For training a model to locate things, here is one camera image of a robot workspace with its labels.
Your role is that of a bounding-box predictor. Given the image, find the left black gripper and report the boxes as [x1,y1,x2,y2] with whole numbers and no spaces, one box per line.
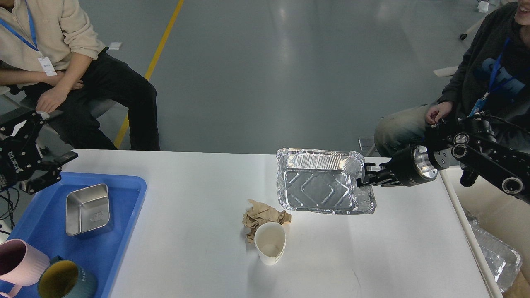
[0,109,78,195]

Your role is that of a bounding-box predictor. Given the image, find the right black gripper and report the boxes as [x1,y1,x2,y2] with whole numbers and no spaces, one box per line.
[356,145,438,188]

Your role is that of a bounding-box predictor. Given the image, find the aluminium foil tray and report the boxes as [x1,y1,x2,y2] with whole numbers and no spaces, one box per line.
[276,148,377,215]

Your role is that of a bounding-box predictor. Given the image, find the square stainless steel tin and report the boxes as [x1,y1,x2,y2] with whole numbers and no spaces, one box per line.
[65,183,114,239]

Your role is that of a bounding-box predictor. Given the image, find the teal green mug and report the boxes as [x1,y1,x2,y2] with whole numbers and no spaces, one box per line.
[37,256,98,298]

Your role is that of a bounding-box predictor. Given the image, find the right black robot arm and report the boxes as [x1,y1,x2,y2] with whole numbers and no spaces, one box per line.
[356,113,530,202]

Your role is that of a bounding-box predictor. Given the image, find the white office chair left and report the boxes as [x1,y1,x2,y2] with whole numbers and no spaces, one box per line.
[0,86,116,118]

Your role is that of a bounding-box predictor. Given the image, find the blue plastic tray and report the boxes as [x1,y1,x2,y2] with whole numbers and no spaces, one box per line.
[8,172,147,298]

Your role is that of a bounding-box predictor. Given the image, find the person in beige sweater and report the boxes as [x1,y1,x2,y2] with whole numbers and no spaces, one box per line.
[0,0,161,151]

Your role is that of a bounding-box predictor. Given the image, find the pink mug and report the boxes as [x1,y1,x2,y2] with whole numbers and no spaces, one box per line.
[0,239,51,298]

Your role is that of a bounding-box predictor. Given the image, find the crumpled brown paper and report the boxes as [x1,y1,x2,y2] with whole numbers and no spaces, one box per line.
[242,199,292,244]

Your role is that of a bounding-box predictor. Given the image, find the white paper cup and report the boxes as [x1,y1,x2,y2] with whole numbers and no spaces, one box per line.
[254,222,287,266]

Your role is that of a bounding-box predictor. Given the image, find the beige waste bin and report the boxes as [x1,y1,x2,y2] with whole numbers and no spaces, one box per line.
[442,166,530,298]

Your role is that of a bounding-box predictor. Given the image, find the person in dark hoodie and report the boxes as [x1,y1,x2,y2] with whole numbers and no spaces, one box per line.
[373,0,530,158]

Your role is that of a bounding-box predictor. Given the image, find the black cables on floor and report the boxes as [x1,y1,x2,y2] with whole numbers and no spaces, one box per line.
[0,189,20,231]

